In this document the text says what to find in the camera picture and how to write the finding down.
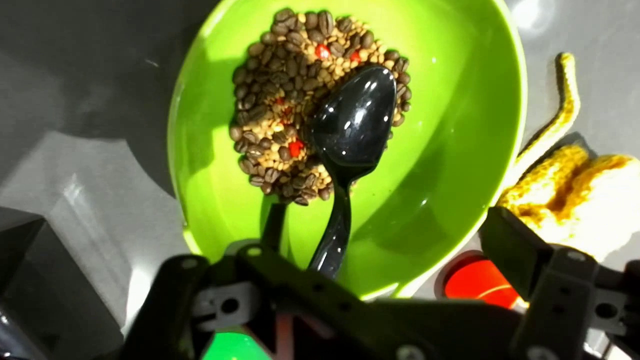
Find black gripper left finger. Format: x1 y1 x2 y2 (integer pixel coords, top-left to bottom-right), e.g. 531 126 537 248
118 202 291 360

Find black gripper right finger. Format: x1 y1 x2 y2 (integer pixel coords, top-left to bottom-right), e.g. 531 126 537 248
481 206 596 360

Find black plastic spoon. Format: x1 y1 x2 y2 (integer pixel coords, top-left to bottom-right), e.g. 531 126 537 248
307 64 396 277

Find green plastic bowl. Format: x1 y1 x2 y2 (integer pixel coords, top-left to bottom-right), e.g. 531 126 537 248
169 0 529 299

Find coffee beans in bowl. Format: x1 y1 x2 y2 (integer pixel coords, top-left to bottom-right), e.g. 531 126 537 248
231 8 412 206

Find small green lid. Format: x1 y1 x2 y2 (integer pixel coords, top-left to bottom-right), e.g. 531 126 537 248
202 332 270 360

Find yellow cloth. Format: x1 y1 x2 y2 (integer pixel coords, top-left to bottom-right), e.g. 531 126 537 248
499 53 640 260

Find small red cup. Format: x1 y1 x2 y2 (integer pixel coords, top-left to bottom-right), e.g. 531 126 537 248
443 254 521 308

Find black box holder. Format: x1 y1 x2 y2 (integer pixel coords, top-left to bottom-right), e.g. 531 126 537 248
0 209 125 360

